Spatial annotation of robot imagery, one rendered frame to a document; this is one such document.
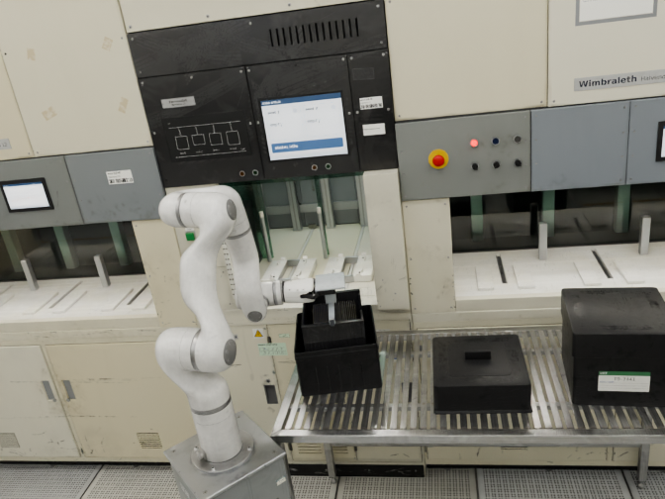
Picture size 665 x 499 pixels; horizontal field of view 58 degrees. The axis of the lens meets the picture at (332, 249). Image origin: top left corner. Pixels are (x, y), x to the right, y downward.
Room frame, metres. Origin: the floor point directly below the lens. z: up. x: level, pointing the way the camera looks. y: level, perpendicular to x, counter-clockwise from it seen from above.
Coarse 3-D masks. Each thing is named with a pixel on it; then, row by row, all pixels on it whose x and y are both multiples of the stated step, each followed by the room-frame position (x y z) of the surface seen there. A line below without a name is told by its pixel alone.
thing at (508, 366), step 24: (480, 336) 1.75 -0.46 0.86; (504, 336) 1.73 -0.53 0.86; (432, 360) 1.65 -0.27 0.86; (456, 360) 1.63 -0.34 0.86; (480, 360) 1.61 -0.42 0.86; (504, 360) 1.59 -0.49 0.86; (456, 384) 1.50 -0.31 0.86; (480, 384) 1.49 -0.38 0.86; (504, 384) 1.47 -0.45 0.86; (528, 384) 1.46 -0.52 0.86; (456, 408) 1.50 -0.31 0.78; (480, 408) 1.48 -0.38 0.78; (504, 408) 1.47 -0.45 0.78; (528, 408) 1.46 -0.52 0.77
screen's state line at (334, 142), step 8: (272, 144) 2.12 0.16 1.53; (280, 144) 2.12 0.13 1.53; (288, 144) 2.11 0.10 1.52; (296, 144) 2.11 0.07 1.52; (304, 144) 2.10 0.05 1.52; (312, 144) 2.10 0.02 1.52; (320, 144) 2.09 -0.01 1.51; (328, 144) 2.08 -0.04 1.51; (336, 144) 2.08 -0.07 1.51; (272, 152) 2.13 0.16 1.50
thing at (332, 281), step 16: (336, 272) 1.88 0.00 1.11; (320, 288) 1.77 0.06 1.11; (336, 288) 1.76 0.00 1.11; (304, 304) 1.87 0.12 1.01; (336, 304) 1.92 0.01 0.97; (352, 304) 1.92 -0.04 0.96; (304, 320) 1.79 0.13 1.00; (352, 320) 1.71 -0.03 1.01; (304, 336) 1.72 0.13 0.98; (320, 336) 1.72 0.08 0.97; (336, 336) 1.71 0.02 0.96; (352, 336) 1.71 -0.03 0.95
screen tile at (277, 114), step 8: (272, 112) 2.12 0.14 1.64; (280, 112) 2.11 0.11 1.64; (288, 112) 2.11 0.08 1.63; (272, 120) 2.12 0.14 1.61; (280, 120) 2.12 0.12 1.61; (296, 120) 2.10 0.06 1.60; (272, 128) 2.12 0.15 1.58; (280, 128) 2.12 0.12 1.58; (288, 128) 2.11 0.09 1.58; (296, 128) 2.11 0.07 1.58; (272, 136) 2.12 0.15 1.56; (280, 136) 2.12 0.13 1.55; (288, 136) 2.11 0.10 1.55; (296, 136) 2.11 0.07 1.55
